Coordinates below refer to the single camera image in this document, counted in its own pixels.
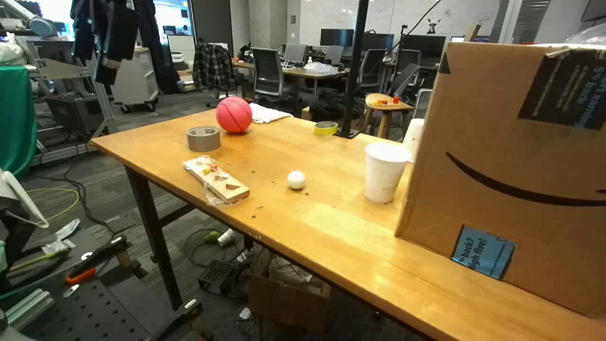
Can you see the white ping pong ball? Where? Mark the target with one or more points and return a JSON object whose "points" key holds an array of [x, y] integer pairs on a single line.
{"points": [[296, 181]]}

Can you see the pink ribbed rubber ball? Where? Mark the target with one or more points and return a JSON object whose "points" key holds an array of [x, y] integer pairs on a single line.
{"points": [[234, 114]]}

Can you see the plain white paper cup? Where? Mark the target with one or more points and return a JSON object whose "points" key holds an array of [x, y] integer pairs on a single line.
{"points": [[383, 173]]}

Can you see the white paper sheet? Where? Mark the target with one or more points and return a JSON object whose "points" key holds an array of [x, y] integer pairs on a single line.
{"points": [[270, 114]]}

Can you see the wooden shape puzzle board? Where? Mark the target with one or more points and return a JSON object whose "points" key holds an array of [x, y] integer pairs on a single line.
{"points": [[218, 181]]}

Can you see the round wooden stool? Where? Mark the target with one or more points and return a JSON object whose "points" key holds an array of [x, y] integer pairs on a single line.
{"points": [[385, 105]]}

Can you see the grey mesh office chair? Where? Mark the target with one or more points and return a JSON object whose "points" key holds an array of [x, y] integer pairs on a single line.
{"points": [[268, 71]]}

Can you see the black vertical pole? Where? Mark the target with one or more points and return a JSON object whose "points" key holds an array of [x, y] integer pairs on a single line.
{"points": [[355, 63]]}

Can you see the small brown cardboard box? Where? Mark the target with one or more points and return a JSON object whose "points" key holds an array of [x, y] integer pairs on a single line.
{"points": [[287, 304]]}

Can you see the black computer monitor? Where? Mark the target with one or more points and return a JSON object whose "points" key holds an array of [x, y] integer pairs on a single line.
{"points": [[336, 37]]}

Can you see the plaid shirt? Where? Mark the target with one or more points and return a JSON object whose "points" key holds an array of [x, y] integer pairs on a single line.
{"points": [[213, 67]]}

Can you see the white rolling cabinet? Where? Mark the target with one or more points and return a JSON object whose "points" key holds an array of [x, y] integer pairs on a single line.
{"points": [[135, 78]]}

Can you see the large cardboard shipping box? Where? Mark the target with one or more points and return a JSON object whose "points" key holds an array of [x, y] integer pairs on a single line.
{"points": [[504, 158]]}

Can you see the dark hanging jackets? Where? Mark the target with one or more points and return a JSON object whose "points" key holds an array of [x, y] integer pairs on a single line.
{"points": [[120, 29]]}

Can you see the black perforated metal plate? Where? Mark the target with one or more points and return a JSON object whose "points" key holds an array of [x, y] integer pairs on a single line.
{"points": [[88, 315]]}

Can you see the green cloth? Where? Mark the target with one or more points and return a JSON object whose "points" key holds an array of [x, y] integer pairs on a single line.
{"points": [[14, 120]]}

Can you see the grey duct tape roll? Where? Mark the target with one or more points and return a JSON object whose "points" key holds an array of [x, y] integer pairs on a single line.
{"points": [[203, 141]]}

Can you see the black metal table frame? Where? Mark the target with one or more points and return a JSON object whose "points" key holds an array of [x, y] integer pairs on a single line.
{"points": [[154, 234]]}

